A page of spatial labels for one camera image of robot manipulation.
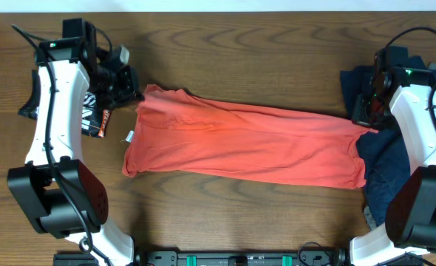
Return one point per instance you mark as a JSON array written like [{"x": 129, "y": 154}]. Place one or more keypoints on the grey cloth under garment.
[{"x": 371, "y": 223}]

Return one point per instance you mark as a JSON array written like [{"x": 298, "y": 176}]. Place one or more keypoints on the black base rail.
[{"x": 310, "y": 256}]

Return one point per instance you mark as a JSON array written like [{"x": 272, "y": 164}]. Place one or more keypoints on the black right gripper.
[{"x": 358, "y": 116}]

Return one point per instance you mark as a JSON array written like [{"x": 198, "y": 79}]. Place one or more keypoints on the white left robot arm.
[{"x": 56, "y": 191}]

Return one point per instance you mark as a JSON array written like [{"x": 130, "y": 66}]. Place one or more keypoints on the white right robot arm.
[{"x": 402, "y": 98}]

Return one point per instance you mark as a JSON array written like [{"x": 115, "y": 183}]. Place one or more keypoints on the black printed folded shirt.
[{"x": 94, "y": 118}]

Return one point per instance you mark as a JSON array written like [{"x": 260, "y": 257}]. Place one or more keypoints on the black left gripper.
[{"x": 129, "y": 91}]

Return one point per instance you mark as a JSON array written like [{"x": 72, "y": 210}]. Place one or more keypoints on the navy blue garment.
[{"x": 384, "y": 153}]

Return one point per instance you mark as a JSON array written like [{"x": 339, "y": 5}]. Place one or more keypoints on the orange t-shirt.
[{"x": 176, "y": 131}]

